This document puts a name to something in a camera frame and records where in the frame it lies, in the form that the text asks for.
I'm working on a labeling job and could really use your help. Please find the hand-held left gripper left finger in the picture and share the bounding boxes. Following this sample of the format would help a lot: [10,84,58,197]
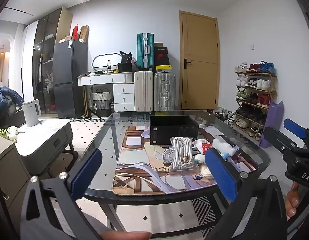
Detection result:
[21,149,103,240]

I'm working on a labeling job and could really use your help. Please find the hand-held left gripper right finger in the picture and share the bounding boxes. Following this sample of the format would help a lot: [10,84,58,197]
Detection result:
[205,147,287,240]

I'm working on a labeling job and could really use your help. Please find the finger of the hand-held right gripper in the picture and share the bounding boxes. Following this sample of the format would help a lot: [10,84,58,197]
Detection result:
[263,126,299,155]
[283,119,309,143]

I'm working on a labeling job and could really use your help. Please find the white plush toy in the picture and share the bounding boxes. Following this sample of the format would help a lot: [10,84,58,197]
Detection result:
[212,138,236,159]

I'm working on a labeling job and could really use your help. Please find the clear bag of white cords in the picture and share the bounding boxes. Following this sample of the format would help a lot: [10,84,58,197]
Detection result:
[169,137,195,173]

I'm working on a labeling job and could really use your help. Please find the black storage box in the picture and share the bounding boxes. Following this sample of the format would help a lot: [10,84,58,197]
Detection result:
[149,115,199,146]

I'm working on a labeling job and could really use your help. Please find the person's right hand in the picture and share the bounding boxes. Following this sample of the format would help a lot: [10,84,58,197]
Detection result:
[286,182,300,222]

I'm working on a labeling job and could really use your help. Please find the person's left hand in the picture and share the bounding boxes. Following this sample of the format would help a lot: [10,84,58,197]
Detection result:
[99,231,152,240]

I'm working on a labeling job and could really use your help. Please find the purple bag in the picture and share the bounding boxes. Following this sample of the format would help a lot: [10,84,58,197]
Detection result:
[259,100,285,149]

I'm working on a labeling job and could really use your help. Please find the white round roll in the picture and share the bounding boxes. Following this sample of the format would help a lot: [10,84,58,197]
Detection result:
[199,164,215,180]

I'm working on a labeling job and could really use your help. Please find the white plastic bag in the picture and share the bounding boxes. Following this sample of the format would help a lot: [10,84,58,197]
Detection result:
[193,140,207,155]

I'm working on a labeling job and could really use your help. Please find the patterned rug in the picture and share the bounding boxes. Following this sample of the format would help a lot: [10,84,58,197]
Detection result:
[48,117,220,233]

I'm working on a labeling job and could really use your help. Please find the white paper sheet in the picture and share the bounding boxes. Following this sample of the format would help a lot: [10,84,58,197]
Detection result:
[205,126,224,138]

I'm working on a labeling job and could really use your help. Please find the printed desk mat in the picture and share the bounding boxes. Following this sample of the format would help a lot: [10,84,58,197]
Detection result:
[113,124,260,197]

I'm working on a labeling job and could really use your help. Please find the grey side table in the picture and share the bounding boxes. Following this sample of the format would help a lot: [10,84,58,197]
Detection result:
[14,118,74,176]

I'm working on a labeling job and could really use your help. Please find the metal shoe rack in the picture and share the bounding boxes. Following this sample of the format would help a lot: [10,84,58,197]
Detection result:
[234,71,278,141]

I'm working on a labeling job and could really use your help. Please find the rows of shelved shoes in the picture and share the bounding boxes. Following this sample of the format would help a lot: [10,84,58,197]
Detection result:
[234,60,277,141]

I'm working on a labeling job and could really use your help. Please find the pile of loose shoes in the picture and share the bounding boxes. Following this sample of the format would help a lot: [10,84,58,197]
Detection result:
[207,106,236,127]

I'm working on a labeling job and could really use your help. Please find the woven basket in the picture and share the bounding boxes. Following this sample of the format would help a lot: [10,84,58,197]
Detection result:
[92,89,113,111]

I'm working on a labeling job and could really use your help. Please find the grey low cabinet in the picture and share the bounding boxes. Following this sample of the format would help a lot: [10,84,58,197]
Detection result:
[0,136,31,207]

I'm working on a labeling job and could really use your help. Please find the white electric kettle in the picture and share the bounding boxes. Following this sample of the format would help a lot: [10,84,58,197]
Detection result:
[21,99,42,128]

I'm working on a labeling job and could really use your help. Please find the green and white plush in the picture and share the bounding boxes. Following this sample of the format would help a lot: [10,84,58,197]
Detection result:
[0,126,19,141]

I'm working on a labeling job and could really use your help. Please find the white drawer unit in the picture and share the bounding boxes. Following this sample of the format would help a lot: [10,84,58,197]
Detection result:
[113,83,135,113]

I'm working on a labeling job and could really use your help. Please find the dark armchair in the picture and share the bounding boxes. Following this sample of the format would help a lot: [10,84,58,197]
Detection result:
[0,104,26,133]

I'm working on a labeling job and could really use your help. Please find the black fridge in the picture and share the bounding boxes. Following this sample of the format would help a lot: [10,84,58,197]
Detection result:
[53,39,89,119]

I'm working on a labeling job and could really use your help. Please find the white dressing desk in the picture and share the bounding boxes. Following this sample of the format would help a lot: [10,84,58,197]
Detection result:
[77,72,126,119]

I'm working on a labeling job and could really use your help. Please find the silver suitcase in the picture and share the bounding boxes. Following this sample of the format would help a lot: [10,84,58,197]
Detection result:
[153,73,177,111]

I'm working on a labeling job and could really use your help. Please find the beige suitcase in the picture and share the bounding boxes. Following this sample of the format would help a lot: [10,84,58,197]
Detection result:
[134,70,155,112]

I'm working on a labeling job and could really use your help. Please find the blue puffer jacket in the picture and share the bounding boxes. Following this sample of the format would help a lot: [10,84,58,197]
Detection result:
[0,86,25,116]

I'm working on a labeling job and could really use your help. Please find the oval mirror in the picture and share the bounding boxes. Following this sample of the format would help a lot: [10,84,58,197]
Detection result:
[92,52,122,71]

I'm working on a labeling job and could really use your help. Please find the black bag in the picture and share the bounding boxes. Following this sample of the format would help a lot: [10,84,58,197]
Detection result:
[118,50,134,73]

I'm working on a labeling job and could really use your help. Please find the wooden door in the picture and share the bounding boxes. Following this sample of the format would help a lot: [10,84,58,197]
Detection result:
[179,10,218,111]

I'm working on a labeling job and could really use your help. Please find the yellow and black box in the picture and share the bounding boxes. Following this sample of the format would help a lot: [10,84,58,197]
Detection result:
[156,65,173,74]

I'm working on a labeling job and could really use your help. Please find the glass door cabinet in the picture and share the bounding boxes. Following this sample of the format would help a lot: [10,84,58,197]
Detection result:
[32,7,73,116]

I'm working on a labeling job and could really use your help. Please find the beige curtain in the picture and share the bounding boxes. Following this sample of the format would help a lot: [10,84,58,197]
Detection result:
[0,52,10,86]

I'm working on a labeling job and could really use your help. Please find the teal suitcase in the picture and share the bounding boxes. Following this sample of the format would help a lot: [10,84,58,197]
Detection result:
[136,33,155,71]

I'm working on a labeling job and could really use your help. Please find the black shoebox with red print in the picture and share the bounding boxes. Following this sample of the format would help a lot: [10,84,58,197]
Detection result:
[154,43,169,66]

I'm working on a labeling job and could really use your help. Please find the tall cardboard box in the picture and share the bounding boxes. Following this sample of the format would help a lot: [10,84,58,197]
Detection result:
[80,25,90,44]

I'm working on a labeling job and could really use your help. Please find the grey coiled cable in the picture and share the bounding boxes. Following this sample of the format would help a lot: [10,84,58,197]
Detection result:
[161,148,175,167]

